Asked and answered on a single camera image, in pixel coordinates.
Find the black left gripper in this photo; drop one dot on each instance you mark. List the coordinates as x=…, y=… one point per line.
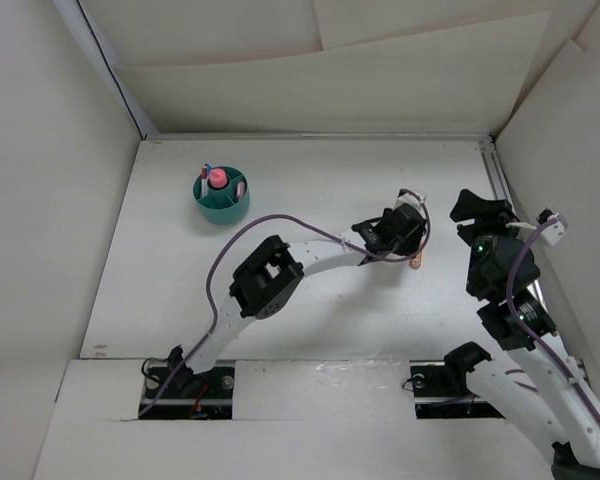
x=408, y=248

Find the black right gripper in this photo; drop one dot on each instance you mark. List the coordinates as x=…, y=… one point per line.
x=487, y=213

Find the orange highlighter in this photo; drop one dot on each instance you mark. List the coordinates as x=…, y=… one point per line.
x=416, y=262

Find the pink highlighter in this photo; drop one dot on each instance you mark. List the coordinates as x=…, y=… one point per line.
x=240, y=190

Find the pink capped clear tube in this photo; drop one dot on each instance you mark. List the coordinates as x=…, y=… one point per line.
x=218, y=178

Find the purple capped white marker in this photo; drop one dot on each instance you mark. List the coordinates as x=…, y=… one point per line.
x=203, y=188

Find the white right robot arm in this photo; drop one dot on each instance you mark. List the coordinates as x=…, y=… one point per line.
x=559, y=413

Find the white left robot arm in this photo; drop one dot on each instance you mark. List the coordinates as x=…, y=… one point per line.
x=264, y=282

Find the teal round desk organizer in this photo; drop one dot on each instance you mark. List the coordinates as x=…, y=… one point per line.
x=220, y=207

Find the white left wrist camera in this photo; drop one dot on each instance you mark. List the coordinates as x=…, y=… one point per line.
x=409, y=197

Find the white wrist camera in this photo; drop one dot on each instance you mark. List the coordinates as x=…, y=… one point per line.
x=409, y=197
x=553, y=226

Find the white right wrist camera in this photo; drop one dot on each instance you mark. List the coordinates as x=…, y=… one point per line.
x=553, y=226

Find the aluminium rail right side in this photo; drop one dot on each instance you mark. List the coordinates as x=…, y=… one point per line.
x=501, y=191

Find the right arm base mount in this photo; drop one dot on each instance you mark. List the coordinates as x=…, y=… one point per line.
x=438, y=394

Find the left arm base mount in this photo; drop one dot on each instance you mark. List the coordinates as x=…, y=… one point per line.
x=207, y=398

